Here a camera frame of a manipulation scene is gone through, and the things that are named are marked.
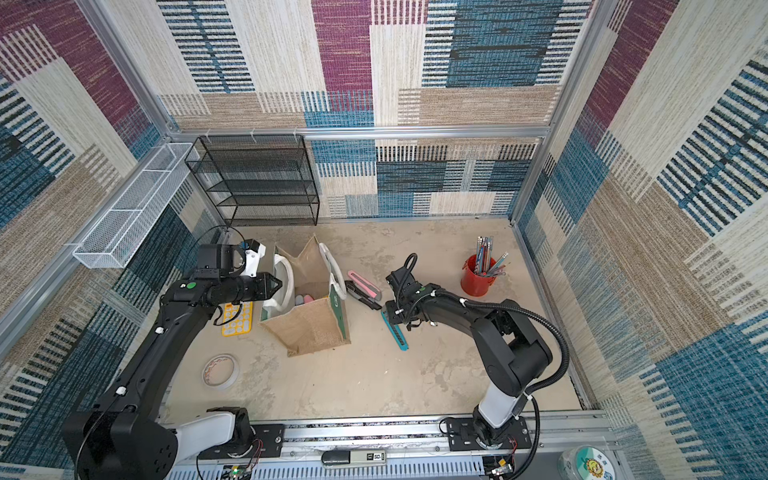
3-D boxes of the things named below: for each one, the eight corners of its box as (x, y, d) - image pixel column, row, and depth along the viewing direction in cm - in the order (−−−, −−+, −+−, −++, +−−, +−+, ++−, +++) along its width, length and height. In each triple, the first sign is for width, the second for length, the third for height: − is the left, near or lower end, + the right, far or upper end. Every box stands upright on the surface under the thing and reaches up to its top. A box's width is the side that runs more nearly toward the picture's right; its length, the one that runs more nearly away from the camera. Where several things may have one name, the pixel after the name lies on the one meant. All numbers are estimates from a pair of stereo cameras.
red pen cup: (463, 296, 100) (469, 277, 92) (459, 275, 106) (465, 255, 97) (490, 296, 100) (499, 277, 92) (485, 275, 105) (493, 255, 97)
